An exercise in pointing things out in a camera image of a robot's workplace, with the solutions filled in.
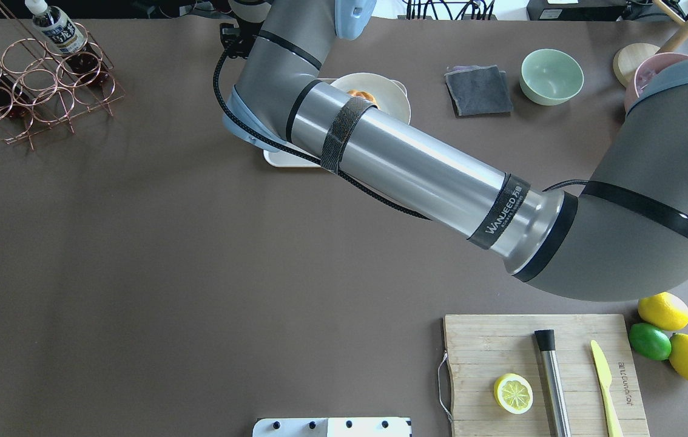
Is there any white round plate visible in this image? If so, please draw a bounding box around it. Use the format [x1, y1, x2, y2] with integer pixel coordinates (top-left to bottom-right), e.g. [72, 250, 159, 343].
[330, 72, 411, 124]

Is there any whole lemon upper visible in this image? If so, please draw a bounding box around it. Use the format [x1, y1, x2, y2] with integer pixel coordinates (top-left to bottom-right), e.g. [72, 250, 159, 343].
[637, 291, 688, 331]

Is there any yellow plastic knife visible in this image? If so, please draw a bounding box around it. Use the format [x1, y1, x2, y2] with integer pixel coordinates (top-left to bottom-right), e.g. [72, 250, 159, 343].
[589, 340, 624, 437]

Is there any wooden glass stand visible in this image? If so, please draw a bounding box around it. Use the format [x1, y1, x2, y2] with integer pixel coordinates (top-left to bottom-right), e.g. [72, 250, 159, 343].
[613, 1, 688, 87]

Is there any copper wire bottle rack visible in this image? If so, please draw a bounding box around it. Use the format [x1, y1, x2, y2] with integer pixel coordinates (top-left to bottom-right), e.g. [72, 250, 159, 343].
[0, 22, 127, 150]

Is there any cream rectangular serving tray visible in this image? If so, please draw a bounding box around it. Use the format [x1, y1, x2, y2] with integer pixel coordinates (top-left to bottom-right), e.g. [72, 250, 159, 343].
[263, 78, 408, 168]

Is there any grey folded cloth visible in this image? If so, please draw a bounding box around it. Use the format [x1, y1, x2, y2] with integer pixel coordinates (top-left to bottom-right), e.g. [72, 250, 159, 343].
[444, 66, 513, 117]

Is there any green lime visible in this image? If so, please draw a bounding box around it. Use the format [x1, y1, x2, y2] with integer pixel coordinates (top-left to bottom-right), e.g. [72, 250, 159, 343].
[628, 322, 672, 361]

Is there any bamboo cutting board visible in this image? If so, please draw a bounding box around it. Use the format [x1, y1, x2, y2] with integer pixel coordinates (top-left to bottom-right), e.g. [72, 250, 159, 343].
[443, 314, 650, 436]

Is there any mint green bowl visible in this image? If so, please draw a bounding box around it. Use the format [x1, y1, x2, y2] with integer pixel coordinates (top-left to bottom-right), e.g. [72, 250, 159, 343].
[519, 48, 585, 107]

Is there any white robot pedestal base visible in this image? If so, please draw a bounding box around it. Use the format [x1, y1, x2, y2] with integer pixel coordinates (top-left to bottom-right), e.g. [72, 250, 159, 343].
[252, 416, 413, 436]

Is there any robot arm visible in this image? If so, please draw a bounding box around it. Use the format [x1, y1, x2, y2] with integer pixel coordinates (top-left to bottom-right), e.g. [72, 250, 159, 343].
[221, 1, 688, 302]

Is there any steel muddler black tip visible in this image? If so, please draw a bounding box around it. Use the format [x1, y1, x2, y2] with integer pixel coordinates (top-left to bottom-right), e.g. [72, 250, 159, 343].
[535, 329, 572, 436]

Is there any braided ring pastry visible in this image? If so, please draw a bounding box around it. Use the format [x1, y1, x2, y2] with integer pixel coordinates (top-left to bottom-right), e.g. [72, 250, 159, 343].
[347, 89, 379, 108]

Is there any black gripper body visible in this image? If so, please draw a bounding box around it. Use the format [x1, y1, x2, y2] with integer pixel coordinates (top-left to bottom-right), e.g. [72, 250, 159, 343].
[219, 22, 257, 59]

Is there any lemon half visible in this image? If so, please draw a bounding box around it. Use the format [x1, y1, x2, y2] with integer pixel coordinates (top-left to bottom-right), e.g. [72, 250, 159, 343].
[493, 373, 535, 415]

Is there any pink bowl of ice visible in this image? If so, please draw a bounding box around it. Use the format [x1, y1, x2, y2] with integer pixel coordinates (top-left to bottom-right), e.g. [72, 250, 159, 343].
[624, 52, 688, 113]

